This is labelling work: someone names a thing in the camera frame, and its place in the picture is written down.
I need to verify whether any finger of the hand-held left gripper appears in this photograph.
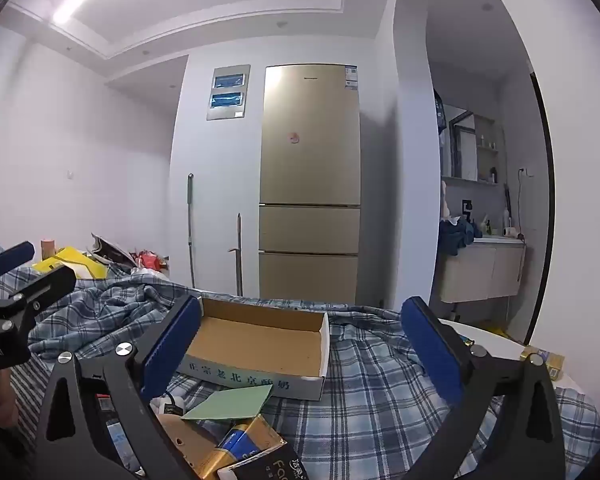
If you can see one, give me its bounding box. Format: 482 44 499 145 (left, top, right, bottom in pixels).
0 265 77 348
0 241 36 286

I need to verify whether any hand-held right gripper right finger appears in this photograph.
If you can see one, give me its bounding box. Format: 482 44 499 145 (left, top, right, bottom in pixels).
399 296 566 480

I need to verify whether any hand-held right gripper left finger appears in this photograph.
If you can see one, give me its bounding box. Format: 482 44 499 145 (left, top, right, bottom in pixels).
34 294 203 480

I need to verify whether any shallow cardboard box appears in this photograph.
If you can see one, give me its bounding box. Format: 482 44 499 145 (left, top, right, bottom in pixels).
177 296 331 401

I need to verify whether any tan round soft pad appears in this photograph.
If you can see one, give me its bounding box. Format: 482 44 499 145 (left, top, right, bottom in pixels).
157 412 221 480

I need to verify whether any light blue packet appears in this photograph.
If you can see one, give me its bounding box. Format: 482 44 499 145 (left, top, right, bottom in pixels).
107 420 141 471

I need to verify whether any gold blue cigarette pack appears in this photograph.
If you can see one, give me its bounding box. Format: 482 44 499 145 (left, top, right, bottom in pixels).
200 414 288 480

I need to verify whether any black cigarette pack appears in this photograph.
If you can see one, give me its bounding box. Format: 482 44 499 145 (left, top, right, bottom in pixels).
217 442 311 480

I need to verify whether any yellow bag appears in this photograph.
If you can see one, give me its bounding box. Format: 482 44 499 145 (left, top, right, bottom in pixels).
32 246 110 281

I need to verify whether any small white black gadget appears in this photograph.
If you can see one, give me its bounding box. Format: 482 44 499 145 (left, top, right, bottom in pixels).
150 394 186 417

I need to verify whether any blue plaid cloth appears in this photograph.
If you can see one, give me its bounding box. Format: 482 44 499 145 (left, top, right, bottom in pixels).
0 265 600 480

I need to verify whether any green card sheet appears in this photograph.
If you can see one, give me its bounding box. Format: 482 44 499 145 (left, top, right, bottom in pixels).
180 387 275 421

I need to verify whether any red plastic bag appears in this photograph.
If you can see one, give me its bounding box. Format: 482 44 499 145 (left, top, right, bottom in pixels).
130 250 170 273

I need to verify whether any white vanity cabinet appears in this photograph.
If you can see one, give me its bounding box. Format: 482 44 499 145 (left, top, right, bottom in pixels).
439 237 528 306

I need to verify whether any blue towel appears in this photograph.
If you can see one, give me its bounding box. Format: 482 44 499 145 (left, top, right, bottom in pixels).
439 216 481 257

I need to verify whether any gold refrigerator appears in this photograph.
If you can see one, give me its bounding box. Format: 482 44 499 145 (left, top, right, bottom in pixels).
257 63 361 305

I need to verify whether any mirror cabinet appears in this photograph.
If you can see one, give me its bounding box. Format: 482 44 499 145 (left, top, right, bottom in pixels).
440 102 506 186

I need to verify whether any dark blue hanging cloth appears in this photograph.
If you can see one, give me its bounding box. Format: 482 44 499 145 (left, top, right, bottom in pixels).
433 87 448 136

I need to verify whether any grey electrical panel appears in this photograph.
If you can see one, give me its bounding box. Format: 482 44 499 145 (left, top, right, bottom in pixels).
206 64 251 122

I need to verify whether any mop with long handle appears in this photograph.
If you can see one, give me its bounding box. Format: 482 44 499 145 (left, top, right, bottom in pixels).
186 173 197 288

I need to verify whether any black door frame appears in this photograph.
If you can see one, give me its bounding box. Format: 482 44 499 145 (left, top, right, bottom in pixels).
522 72 556 346

